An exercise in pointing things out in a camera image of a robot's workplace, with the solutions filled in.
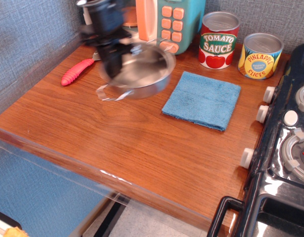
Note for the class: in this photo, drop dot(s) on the teal toy microwave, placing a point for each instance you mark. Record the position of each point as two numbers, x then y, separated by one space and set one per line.
169 24

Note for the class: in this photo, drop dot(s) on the white stove knob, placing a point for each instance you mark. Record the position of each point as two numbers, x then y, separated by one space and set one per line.
246 157
268 94
262 113

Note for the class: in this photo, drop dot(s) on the yellow object bottom left corner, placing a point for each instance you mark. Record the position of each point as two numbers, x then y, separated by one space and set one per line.
15 232

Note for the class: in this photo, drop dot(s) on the stainless steel pot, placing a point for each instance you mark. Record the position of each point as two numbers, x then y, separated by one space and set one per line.
142 75

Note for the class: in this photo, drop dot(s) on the black toy stove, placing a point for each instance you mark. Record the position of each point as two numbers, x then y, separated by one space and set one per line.
273 204

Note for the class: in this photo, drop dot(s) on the pineapple slices can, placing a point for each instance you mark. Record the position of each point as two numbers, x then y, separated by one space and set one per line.
260 55

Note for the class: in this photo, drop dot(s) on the red handled metal spoon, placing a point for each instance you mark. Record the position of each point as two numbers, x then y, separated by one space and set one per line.
77 69

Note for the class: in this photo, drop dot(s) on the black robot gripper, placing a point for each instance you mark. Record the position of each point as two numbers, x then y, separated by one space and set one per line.
104 31

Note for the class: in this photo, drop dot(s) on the orange microwave turntable plate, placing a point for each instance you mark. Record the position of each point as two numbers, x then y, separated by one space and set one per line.
129 16

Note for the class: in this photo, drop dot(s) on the white stove knob middle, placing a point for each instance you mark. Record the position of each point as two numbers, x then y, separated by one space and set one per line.
262 113

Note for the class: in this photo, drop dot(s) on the blue folded cloth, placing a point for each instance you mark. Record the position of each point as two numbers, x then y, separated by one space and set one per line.
204 101

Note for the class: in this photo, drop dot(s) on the white stove knob lower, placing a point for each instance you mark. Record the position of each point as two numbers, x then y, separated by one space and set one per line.
246 157

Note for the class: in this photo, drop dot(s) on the tomato sauce can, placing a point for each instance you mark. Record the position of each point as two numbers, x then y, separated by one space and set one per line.
218 37

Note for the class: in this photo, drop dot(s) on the white stove knob upper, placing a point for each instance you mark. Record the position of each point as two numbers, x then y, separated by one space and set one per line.
268 94

